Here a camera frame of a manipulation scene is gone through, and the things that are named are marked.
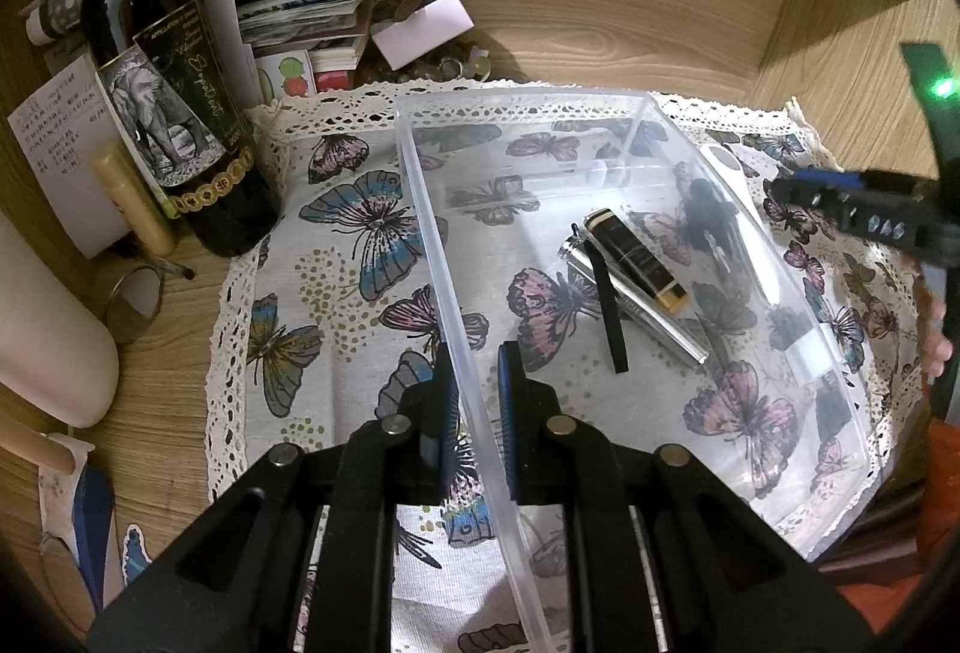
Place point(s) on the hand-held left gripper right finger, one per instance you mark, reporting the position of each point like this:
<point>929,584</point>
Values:
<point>509,424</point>

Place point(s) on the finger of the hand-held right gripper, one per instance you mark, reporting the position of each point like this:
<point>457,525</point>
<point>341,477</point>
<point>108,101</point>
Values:
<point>847,203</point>

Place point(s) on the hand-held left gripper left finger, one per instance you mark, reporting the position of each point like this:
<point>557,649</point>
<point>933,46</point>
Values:
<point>448,424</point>

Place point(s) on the clear plastic storage box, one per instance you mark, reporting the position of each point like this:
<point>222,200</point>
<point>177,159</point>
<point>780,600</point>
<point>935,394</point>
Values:
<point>480,188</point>

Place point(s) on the person's right hand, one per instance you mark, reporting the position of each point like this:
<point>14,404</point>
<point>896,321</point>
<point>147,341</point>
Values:
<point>937,338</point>

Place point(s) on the thin black strip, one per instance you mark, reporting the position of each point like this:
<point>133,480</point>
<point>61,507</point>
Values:
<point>611,323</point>

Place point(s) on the butterfly print lace-edged cloth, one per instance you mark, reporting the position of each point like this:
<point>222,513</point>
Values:
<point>337,293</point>

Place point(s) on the silver metal tube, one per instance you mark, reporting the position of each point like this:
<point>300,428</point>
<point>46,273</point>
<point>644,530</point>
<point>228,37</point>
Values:
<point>664,327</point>

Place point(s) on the black and gold lipstick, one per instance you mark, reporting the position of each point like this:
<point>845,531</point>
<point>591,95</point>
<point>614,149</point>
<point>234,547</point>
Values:
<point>637,259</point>

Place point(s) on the small round mirror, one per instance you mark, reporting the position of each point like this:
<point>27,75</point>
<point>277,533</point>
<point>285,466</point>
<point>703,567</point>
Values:
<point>135,304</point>

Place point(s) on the blue butterfly sticker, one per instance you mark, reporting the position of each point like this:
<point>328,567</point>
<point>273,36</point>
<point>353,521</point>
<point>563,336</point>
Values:
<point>136,555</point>

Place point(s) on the pile of round pins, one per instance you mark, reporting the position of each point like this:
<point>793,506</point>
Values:
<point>442,70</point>

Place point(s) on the blue paper piece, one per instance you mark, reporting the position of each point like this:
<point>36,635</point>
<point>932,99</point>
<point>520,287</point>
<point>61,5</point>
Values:
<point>94,533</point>

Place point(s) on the fruit print card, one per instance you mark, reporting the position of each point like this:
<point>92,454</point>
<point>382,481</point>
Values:
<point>289,76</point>

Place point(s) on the beige lip balm tube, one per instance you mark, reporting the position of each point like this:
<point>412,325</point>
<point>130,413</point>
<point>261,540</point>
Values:
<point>135,203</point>

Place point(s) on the white paper card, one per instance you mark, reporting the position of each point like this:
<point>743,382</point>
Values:
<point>424,31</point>

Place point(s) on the white plastic bottle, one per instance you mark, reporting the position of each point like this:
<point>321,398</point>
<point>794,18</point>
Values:
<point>45,338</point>

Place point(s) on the wooden stick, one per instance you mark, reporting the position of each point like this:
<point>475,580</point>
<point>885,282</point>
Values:
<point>34,449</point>

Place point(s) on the stack of printed papers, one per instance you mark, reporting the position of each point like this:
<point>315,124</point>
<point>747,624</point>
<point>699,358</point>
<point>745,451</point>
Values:
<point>307,20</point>

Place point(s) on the handwritten paper note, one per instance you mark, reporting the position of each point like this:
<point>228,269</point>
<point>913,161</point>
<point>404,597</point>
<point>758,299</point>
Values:
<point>60,158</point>

